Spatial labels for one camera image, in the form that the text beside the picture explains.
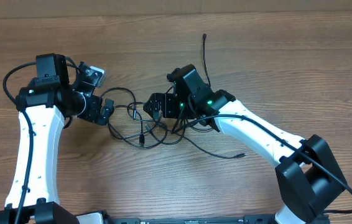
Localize separated black usb cable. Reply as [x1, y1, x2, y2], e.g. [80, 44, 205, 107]
[175, 33, 247, 160]

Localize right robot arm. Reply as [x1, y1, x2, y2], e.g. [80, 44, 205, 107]
[143, 65, 347, 223]

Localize black usb cables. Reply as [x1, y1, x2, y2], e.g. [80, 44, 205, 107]
[100, 86, 189, 149]

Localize cardboard back wall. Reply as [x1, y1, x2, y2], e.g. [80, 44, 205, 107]
[0, 0, 352, 19]

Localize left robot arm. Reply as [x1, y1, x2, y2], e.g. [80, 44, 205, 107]
[0, 54, 114, 224]

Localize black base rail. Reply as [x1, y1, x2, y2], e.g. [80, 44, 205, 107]
[76, 210, 331, 224]

